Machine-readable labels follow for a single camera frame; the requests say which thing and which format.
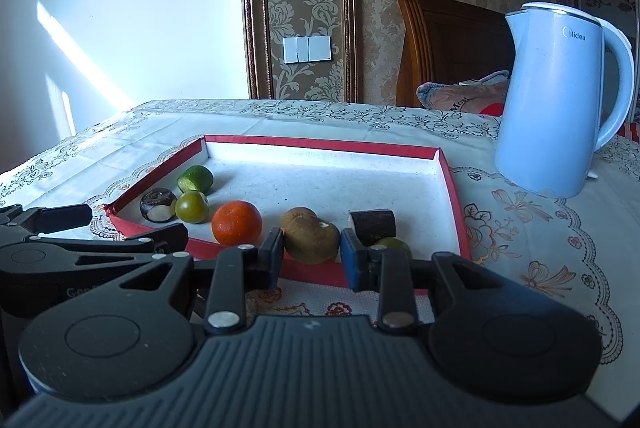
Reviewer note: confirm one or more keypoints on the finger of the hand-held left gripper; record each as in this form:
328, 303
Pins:
165, 239
60, 217

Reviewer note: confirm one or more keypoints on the green cucumber piece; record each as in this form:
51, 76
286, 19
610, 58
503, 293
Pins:
196, 179

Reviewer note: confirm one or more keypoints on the tan longan fruit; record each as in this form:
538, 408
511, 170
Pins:
296, 214
311, 240

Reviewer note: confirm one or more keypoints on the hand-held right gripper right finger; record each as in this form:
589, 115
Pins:
352, 260

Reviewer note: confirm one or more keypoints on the white wall light switch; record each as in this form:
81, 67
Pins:
307, 49

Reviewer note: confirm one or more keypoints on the large orange tangerine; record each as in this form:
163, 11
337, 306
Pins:
236, 223

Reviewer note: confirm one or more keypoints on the red cardboard tray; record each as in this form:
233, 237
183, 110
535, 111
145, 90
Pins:
320, 178

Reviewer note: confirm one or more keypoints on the wooden bed headboard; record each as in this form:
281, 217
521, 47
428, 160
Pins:
450, 38

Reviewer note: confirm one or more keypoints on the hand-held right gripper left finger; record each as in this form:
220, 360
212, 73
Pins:
275, 258

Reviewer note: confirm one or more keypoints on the light blue electric kettle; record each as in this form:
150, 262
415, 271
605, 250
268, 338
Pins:
550, 108

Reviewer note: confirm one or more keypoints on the pink patterned blanket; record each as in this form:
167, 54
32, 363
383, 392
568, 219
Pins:
460, 97

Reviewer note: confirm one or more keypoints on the dark sugarcane piece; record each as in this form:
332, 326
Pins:
374, 225

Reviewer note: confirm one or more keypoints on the white floral lace tablecloth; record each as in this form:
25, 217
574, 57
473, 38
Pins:
525, 248

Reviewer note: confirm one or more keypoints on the dark green citrus fruit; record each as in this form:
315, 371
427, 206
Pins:
395, 247

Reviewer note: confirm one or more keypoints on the ornate wooden wall panel frame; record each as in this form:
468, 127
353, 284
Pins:
250, 8

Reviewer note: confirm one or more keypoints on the green tangerine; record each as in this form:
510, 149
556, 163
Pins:
192, 208

